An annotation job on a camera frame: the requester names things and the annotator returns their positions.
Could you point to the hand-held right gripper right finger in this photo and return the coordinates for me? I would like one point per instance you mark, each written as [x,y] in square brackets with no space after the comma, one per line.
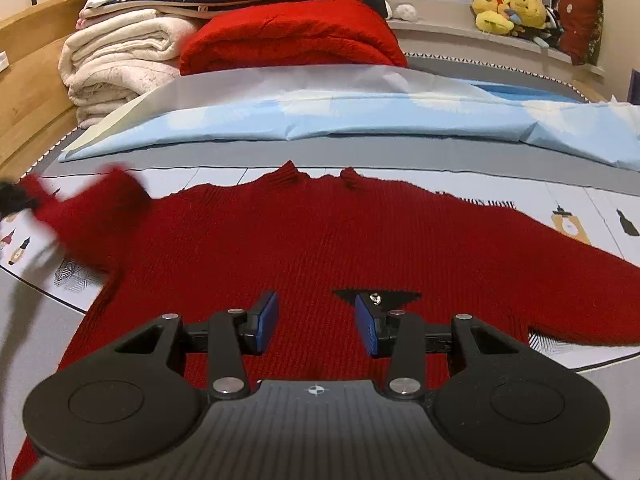
[365,325]

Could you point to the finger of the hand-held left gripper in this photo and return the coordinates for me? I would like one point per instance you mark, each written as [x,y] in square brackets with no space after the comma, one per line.
[12,200]

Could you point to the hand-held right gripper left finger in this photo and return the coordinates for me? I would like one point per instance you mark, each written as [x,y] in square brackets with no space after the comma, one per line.
[269,317]

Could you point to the red knit sweater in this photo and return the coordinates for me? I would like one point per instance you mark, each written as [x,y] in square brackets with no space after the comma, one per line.
[300,240]

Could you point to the wooden headboard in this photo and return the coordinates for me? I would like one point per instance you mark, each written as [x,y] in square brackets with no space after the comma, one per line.
[35,90]

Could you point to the folded white fleece blanket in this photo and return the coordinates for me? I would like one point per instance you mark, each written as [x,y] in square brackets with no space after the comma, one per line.
[120,55]

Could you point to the light blue duvet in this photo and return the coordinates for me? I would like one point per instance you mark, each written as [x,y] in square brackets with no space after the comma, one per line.
[350,115]

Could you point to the grey printed bed sheet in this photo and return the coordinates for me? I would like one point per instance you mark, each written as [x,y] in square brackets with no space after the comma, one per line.
[575,195]

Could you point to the folded red blanket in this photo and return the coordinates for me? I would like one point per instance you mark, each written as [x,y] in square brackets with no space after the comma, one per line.
[295,35]

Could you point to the white curved window ledge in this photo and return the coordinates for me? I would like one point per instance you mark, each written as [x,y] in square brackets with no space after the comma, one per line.
[480,55]

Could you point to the yellow duck plush toy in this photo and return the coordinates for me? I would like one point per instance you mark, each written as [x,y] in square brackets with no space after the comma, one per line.
[490,15]

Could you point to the black white striped plush toy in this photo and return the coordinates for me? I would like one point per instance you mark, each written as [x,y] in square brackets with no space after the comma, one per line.
[552,27]

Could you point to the yellow bear plush toy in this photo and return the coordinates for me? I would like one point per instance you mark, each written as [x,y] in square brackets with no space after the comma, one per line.
[529,10]

